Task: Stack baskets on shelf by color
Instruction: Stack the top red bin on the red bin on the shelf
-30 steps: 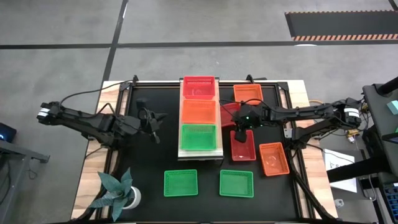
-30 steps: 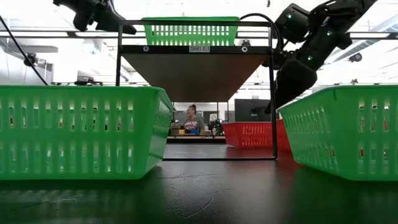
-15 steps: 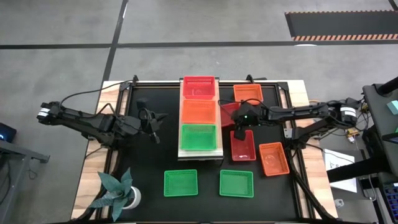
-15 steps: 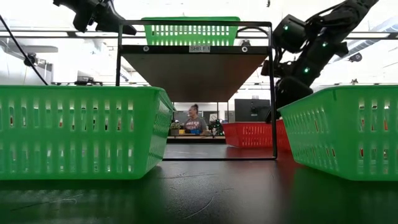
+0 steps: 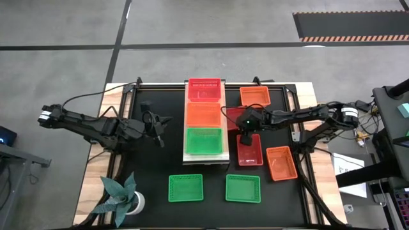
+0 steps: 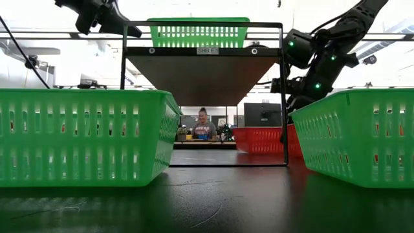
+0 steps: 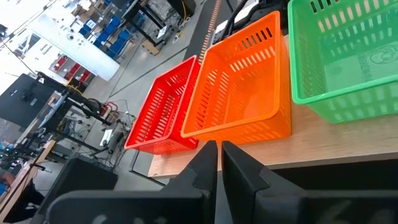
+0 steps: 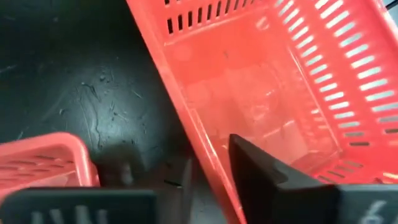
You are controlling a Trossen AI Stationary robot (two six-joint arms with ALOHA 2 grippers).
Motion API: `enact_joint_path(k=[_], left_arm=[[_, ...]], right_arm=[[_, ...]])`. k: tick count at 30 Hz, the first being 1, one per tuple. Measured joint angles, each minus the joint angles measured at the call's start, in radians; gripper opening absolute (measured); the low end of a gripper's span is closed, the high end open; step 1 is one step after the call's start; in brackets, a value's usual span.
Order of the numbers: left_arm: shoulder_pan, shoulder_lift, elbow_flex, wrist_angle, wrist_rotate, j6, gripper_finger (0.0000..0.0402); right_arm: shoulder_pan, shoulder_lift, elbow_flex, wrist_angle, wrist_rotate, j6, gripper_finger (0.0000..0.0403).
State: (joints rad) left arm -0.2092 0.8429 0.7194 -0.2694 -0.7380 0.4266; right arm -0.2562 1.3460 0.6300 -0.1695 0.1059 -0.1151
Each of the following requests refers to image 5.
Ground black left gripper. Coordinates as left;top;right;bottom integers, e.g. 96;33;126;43
127;101;174;148

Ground red plastic basket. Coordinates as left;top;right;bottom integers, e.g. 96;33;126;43
225;107;247;132
187;77;223;103
236;133;265;167

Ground orange plastic basket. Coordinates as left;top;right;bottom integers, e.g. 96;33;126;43
265;145;298;182
239;85;272;108
185;102;223;128

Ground green plastic basket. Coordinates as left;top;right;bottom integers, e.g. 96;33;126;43
185;127;224;155
225;173;262;204
167;173;205;203

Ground artificial plant in white pot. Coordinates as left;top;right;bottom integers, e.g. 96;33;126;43
90;171;146;228

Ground white paper sheet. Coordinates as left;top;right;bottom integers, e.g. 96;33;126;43
331;152;368;199

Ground black power adapter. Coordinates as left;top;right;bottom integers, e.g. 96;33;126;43
355;100;371;112

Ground black stand leg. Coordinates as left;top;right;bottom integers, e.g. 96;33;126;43
335;158;403;188

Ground dark grey desk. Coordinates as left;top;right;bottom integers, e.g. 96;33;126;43
372;85;409;183

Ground black hazard-striped floor mat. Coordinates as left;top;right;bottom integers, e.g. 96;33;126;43
293;11;409;43

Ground black pole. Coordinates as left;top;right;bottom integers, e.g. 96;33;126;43
387;78;409;98

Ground dark device with blue light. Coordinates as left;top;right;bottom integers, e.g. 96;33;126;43
0;125;18;148

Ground teal block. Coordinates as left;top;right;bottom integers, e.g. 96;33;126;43
397;102;409;118

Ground backlit keyboard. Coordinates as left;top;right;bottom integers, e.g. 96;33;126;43
392;187;409;223

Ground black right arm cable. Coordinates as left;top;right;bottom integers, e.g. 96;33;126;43
219;102;279;128

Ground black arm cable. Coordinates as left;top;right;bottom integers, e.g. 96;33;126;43
219;102;279;128
60;81;141;111

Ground black aluminium table frame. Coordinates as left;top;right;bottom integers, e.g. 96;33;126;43
84;76;344;229

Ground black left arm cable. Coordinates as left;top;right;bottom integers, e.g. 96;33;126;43
60;81;141;111

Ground yellow cable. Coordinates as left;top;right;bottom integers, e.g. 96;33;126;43
355;107;380;143

